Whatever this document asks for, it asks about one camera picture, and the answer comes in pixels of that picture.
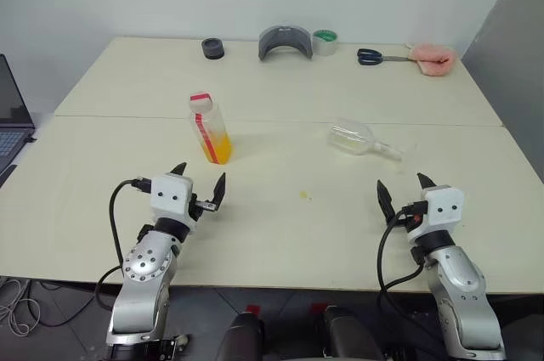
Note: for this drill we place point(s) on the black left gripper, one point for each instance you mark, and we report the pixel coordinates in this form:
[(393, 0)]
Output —
[(196, 207)]

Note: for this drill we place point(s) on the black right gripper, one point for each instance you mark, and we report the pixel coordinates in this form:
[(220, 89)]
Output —
[(404, 220)]

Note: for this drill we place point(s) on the bottle with orange liquid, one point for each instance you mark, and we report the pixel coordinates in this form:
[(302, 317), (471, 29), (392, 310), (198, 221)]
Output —
[(214, 140)]

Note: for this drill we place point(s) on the white and red bottle cap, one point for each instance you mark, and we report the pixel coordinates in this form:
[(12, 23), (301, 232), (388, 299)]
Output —
[(200, 102)]

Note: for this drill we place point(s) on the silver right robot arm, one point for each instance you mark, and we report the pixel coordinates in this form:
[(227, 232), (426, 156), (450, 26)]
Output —
[(459, 276)]

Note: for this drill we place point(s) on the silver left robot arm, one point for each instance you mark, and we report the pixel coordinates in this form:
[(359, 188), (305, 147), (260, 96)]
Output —
[(140, 267)]

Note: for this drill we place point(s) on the clear plastic scoop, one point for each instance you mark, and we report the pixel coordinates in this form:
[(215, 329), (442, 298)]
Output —
[(350, 136)]

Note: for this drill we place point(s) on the black round cap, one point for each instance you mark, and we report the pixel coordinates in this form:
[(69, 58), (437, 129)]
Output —
[(212, 50)]

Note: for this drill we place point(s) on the pink fluffy cloth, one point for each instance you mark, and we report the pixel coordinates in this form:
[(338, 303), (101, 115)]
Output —
[(435, 59)]

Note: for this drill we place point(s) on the red tag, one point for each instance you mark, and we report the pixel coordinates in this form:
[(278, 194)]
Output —
[(253, 309), (319, 308)]

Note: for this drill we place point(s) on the dark rounded shape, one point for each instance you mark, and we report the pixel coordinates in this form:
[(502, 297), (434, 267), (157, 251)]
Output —
[(346, 335), (240, 340)]

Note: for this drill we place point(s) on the grey curved visor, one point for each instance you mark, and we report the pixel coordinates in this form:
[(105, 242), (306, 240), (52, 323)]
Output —
[(282, 37)]

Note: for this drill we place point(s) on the tape roll with green core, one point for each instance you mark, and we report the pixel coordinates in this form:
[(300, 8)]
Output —
[(325, 44)]

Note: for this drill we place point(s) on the dark laptop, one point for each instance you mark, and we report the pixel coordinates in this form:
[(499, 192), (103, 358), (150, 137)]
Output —
[(13, 123)]

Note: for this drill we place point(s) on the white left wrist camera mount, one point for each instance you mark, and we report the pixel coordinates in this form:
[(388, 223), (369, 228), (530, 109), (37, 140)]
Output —
[(170, 195)]

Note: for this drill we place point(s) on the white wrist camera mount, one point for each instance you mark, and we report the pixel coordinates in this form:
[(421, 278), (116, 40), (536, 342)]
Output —
[(170, 195), (444, 208)]

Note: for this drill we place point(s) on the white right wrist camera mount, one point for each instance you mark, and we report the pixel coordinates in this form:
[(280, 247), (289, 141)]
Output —
[(444, 208)]

